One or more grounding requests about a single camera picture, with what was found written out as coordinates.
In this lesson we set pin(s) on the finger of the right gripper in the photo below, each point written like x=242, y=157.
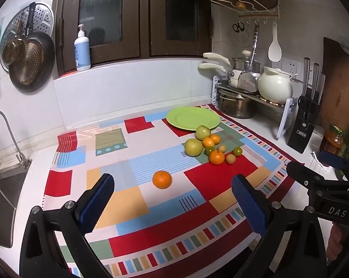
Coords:
x=332, y=160
x=306, y=177

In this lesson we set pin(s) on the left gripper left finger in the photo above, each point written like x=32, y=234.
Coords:
x=41, y=255

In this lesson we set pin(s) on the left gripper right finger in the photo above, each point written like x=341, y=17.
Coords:
x=291, y=244

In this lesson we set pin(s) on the small green citrus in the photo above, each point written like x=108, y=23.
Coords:
x=237, y=151
x=209, y=150

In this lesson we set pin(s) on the small yellow fruit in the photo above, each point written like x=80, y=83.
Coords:
x=230, y=158

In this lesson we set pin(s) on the small tan fruit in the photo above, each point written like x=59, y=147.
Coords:
x=222, y=147

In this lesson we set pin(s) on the orange with stem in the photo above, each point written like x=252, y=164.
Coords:
x=216, y=157

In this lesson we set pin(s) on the small orange mandarin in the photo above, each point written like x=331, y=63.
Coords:
x=208, y=142
x=215, y=138

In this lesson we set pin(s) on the large orange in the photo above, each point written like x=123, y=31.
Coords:
x=162, y=179

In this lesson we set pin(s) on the kitchen faucet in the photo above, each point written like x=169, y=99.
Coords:
x=12, y=155

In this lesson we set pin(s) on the person's right hand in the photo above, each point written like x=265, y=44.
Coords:
x=335, y=242

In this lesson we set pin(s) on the glass jar orange contents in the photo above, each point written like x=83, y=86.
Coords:
x=332, y=140

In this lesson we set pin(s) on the black knife block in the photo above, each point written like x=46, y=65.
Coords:
x=309, y=105

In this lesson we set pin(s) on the wooden cutting board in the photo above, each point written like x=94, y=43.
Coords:
x=335, y=99

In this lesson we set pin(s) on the steel sink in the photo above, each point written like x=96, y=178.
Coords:
x=11, y=182

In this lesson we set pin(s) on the white ceramic pot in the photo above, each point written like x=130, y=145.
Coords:
x=275, y=85

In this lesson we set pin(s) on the steel pot under rack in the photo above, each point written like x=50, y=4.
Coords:
x=235, y=105

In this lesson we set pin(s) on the steel scoop ladle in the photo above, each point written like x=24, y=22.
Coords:
x=247, y=82

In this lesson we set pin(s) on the white rice spoon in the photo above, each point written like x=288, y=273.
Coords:
x=274, y=51

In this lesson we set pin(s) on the green apple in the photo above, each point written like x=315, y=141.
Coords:
x=202, y=132

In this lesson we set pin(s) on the colourful patterned table mat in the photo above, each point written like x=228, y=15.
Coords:
x=191, y=228

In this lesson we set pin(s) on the steel pot with lid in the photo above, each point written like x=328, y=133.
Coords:
x=242, y=62

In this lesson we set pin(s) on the green plate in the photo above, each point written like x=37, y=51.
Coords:
x=190, y=118

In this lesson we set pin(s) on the black scissors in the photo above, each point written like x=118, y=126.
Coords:
x=238, y=27

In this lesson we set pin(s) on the black frying pan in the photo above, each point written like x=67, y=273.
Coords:
x=34, y=65

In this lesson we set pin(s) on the brass strainer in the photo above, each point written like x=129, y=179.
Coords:
x=13, y=48

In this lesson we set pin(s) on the blue pump soap bottle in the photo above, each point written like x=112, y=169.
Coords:
x=82, y=50

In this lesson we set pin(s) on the perforated round steamer tray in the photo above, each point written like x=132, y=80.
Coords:
x=43, y=21

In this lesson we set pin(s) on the wall power socket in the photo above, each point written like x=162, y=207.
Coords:
x=290, y=66

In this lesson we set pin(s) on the cream saucepan lower handle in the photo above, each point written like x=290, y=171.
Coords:
x=232, y=75

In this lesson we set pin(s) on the cream saucepan handle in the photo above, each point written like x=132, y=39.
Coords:
x=223, y=61
x=232, y=75

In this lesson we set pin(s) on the cream saucepan upper handle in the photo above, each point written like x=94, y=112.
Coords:
x=223, y=61

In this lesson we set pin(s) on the wall hook rack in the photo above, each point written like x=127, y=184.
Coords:
x=250, y=9

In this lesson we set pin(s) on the dark wooden window frame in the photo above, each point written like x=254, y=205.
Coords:
x=120, y=30

